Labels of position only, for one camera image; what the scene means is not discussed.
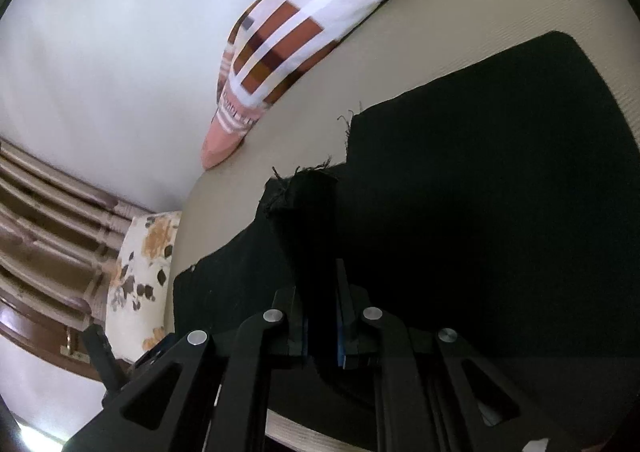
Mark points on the bed with beige sheet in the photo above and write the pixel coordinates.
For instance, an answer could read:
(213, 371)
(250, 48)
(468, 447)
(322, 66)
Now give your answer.
(400, 46)

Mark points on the floral white pillow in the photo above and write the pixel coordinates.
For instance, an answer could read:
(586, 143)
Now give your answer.
(145, 257)

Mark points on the wooden slatted headboard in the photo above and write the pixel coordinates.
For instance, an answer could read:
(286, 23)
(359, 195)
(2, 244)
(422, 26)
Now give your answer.
(50, 232)

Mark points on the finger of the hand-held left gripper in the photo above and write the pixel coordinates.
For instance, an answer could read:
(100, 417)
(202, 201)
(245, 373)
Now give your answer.
(155, 353)
(102, 357)

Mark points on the black pants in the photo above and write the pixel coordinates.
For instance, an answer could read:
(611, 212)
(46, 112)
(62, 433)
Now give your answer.
(475, 207)

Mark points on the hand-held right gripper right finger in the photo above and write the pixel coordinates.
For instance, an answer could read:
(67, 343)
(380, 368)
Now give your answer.
(342, 327)

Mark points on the checked brown white pillow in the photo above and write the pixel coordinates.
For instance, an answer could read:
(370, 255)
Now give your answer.
(300, 31)

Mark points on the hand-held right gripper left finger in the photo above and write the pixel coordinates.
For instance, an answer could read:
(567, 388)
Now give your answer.
(300, 327)

